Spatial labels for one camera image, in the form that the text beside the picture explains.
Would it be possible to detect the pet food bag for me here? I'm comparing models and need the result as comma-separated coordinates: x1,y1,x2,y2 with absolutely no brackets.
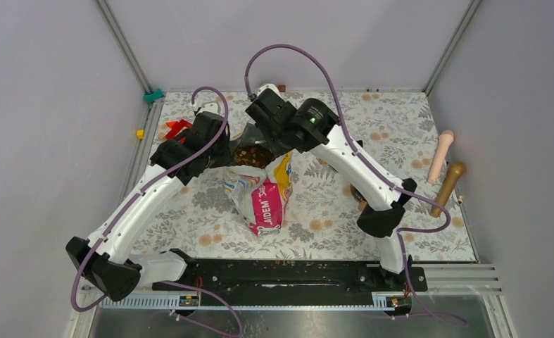
222,123,292,235

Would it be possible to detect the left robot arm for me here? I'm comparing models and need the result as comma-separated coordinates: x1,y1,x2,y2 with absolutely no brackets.
65,111,229,301

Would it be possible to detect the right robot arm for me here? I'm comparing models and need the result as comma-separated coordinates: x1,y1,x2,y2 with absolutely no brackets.
246,84,417,290

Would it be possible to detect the red toy block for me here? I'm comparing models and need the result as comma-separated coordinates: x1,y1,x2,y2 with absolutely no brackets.
165,119,192,139

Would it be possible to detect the teal clip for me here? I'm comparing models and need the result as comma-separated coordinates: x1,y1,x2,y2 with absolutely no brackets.
144,88,165,104

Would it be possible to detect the pink microphone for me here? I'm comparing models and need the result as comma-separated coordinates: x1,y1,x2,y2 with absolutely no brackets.
427,130,454,184

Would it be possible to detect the gold microphone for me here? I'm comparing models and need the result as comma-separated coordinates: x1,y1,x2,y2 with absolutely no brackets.
436,161,467,206

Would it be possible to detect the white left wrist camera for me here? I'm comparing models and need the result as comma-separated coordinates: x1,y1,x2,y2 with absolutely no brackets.
193,101,222,115

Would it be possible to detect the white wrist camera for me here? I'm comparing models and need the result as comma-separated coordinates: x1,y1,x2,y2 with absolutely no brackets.
193,101,222,115
256,83,281,96

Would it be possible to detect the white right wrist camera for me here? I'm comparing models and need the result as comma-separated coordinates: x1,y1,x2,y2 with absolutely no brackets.
256,83,281,96

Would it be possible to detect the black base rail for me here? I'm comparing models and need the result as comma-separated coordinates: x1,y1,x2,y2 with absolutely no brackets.
178,258,428,306

